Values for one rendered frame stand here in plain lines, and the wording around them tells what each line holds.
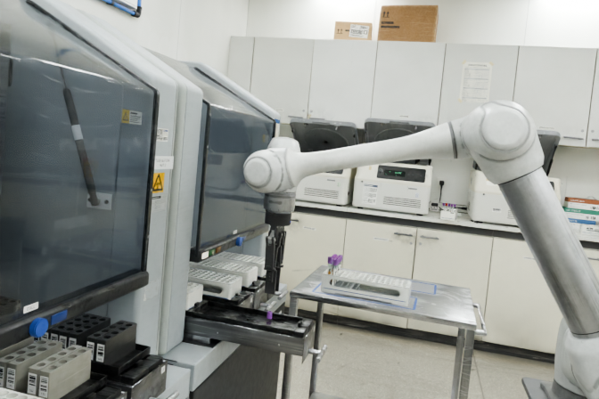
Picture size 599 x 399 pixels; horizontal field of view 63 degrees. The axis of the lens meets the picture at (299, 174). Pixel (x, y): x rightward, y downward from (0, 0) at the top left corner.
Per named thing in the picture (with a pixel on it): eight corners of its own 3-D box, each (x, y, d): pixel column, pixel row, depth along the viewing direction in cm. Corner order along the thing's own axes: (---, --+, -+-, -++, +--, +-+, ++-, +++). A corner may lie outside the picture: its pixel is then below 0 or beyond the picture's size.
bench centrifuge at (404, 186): (350, 207, 362) (359, 115, 359) (361, 201, 423) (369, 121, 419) (428, 217, 349) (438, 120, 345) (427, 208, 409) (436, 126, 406)
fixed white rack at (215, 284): (144, 288, 160) (146, 269, 160) (160, 280, 170) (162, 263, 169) (229, 303, 152) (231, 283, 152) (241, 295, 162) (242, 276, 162)
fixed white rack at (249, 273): (168, 277, 175) (170, 260, 174) (182, 271, 184) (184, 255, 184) (247, 290, 167) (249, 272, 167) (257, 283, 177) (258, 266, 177)
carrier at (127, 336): (127, 347, 111) (129, 321, 110) (135, 348, 110) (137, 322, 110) (94, 368, 99) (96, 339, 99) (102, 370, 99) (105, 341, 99)
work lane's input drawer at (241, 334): (80, 320, 146) (83, 289, 146) (110, 306, 160) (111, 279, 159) (318, 368, 128) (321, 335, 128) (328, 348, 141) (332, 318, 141)
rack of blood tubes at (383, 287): (320, 290, 169) (322, 273, 169) (326, 284, 179) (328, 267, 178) (407, 306, 160) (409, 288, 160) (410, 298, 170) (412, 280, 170)
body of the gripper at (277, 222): (271, 207, 146) (268, 239, 147) (261, 210, 138) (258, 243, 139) (295, 211, 144) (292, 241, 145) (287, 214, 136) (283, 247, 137)
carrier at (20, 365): (53, 369, 98) (54, 339, 97) (61, 370, 97) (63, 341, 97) (4, 395, 86) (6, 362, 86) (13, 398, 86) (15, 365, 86)
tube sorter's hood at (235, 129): (44, 238, 148) (58, 26, 145) (152, 215, 207) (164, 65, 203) (199, 263, 135) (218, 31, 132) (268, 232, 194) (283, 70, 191)
